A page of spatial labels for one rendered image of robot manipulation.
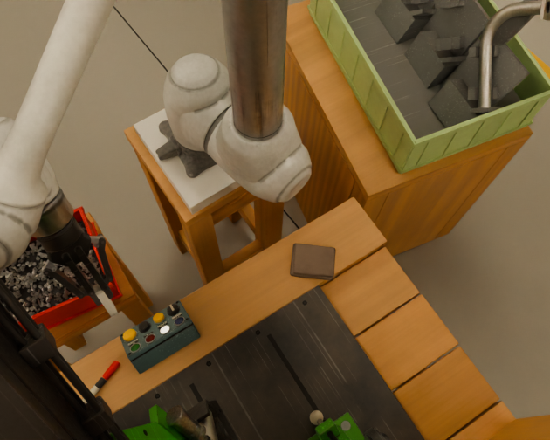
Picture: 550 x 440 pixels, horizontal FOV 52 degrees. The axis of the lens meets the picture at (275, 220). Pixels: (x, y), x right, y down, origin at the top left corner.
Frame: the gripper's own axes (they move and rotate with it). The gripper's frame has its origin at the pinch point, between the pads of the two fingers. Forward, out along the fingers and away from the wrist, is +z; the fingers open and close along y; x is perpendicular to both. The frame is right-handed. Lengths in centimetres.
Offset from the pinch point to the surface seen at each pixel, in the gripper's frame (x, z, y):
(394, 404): 33, 38, -40
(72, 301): -12.0, 4.3, 7.3
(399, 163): -11, 16, -80
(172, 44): -167, 7, -70
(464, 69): -13, 2, -107
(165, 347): 5.3, 14.5, -5.3
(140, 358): 5.3, 13.6, 0.3
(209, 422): 23.4, 20.9, -5.8
